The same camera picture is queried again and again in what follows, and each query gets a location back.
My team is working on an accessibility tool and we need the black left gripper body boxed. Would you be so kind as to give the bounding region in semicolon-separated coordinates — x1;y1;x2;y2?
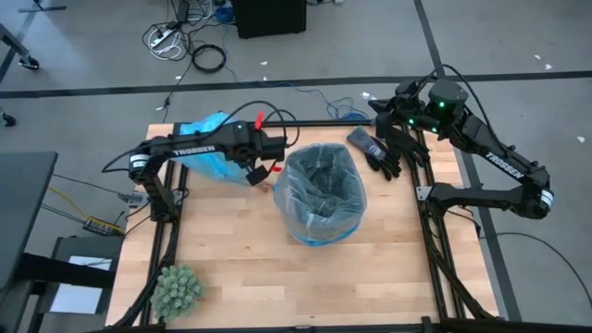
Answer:
235;124;287;164

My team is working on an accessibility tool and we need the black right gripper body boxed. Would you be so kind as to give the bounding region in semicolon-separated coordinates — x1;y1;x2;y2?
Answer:
375;79;440;135

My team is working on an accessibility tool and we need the blue plastic trash bag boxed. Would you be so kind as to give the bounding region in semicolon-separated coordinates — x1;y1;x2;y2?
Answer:
178;111;251;186

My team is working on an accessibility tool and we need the dark grey trash bin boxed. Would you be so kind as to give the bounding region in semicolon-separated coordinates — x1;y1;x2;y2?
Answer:
289;145;360;232

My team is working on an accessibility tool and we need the clear blue-rimmed trash bag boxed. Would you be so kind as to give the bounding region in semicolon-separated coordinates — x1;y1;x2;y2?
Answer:
272;142;369;248

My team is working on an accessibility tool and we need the grey and black work glove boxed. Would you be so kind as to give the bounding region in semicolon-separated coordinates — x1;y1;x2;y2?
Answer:
346;125;402;181

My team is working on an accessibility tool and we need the black box on floor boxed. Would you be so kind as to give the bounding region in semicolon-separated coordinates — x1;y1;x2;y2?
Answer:
230;0;309;40

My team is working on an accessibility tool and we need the small green artificial plant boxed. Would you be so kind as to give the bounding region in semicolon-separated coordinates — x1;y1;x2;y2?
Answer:
150;263;208;324

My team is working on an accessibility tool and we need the white power strip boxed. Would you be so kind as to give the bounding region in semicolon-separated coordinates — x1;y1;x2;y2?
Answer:
148;25;182;50

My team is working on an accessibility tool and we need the white paper sheet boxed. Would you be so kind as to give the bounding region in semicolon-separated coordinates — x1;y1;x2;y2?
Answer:
49;255;113;315

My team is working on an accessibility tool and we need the dark grey desk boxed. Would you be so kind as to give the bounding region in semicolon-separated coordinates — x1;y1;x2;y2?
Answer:
0;151;59;290

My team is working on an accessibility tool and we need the tangled blue cable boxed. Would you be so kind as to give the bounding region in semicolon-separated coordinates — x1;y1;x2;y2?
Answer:
258;81;371;122

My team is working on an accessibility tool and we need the coiled black cable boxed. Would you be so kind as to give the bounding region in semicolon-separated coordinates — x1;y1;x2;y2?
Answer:
191;43;228;74

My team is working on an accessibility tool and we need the black aluminium table frame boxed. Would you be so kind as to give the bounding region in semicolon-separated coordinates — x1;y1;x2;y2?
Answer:
108;117;503;333

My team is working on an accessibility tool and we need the long black floor cable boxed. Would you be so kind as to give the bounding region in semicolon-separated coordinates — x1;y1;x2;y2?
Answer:
478;229;592;309

